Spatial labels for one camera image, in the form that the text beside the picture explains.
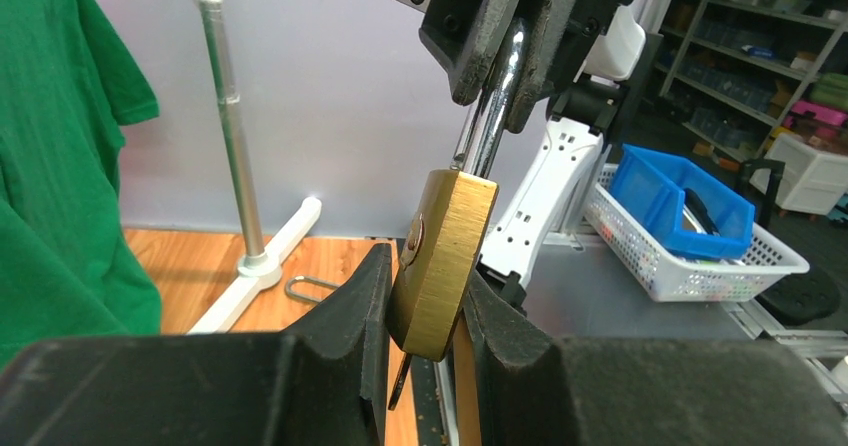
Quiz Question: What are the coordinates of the metal storage shelf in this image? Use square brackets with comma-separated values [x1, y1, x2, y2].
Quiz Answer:
[655, 0, 847, 162]

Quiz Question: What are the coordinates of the small brass padlock open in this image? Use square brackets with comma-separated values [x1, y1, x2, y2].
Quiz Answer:
[284, 275, 340, 305]

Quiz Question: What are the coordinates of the silver key ring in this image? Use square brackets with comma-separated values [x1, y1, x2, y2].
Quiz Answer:
[386, 352, 415, 412]

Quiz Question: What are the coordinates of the white perforated basket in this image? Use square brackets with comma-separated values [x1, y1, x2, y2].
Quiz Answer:
[585, 164, 810, 302]

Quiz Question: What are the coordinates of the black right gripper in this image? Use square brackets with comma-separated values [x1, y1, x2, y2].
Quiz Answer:
[395, 0, 633, 134]

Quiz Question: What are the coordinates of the green t-shirt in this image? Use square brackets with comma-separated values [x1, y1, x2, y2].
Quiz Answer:
[1, 0, 163, 363]

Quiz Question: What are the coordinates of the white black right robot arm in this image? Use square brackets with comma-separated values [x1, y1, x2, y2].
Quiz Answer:
[396, 0, 647, 307]

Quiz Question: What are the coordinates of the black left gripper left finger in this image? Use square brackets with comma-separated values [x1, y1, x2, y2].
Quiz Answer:
[1, 243, 393, 445]

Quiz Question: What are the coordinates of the metal clothes rack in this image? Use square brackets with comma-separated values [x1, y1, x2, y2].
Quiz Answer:
[189, 0, 322, 335]

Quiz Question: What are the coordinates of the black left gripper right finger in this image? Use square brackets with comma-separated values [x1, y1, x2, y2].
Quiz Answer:
[462, 274, 847, 445]

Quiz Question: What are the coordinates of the blue plastic bin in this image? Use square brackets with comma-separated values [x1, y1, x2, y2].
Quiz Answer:
[608, 144, 755, 260]

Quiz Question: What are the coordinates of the large brass padlock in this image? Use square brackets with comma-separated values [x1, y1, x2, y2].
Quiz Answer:
[386, 19, 529, 361]

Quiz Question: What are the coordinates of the white storage box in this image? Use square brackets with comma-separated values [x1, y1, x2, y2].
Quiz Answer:
[765, 134, 847, 216]

